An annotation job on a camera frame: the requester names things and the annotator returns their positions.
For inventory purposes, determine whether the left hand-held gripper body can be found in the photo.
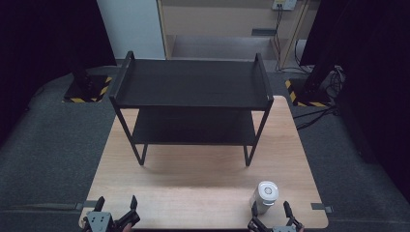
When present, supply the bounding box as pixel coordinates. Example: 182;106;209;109
80;208;141;232

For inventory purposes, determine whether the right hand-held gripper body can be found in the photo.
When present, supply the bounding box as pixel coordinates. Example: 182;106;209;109
247;215;305;232

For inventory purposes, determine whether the white cylindrical bottle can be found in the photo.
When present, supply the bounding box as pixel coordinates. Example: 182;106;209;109
249;180;280;216

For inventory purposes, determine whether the black two-tier metal shelf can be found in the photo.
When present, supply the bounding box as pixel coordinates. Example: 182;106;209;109
108;50;275;167

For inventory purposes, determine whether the grey tape strip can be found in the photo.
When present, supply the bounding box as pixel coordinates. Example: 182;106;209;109
310;202;335;215
74;199;99;211

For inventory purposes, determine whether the black stand with striped base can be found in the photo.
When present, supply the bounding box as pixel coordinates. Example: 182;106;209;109
62;47;113;104
284;0;347;108

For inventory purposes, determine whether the dark curtain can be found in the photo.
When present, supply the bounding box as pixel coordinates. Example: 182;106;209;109
0;0;118;148
299;0;410;204

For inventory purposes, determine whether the white panel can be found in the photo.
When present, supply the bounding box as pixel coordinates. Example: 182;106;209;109
96;0;167;61

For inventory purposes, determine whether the black floor cable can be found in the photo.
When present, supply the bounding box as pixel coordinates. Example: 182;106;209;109
292;105;340;131

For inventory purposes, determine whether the tangled black cable bundle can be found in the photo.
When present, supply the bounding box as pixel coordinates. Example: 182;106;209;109
322;65;348;100

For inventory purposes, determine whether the black cable from socket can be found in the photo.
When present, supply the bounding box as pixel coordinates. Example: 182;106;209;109
272;4;310;74

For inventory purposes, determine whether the white wall socket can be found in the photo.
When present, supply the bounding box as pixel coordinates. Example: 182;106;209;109
272;0;298;12

